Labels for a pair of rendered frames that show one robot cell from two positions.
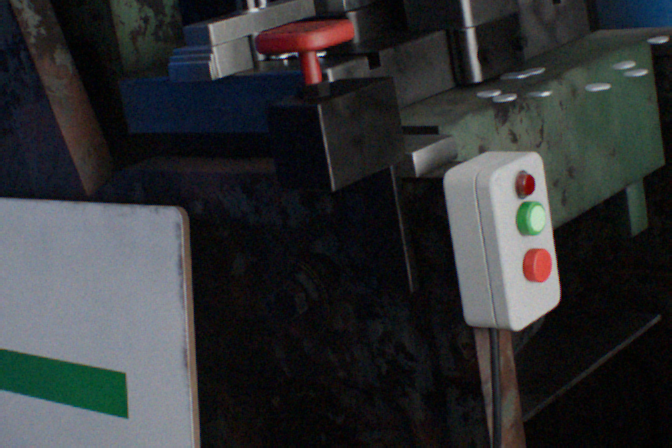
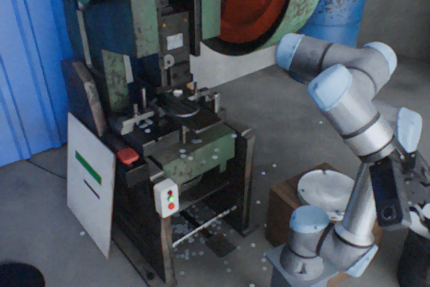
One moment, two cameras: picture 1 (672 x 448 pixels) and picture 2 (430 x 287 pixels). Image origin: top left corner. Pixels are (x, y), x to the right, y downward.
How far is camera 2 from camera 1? 0.83 m
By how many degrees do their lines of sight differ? 19
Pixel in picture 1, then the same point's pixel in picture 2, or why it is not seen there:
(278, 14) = (142, 116)
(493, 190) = (161, 195)
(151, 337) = (106, 175)
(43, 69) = (92, 107)
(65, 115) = (97, 118)
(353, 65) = (150, 143)
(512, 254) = (164, 205)
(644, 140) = (228, 153)
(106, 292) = (100, 160)
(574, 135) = (204, 157)
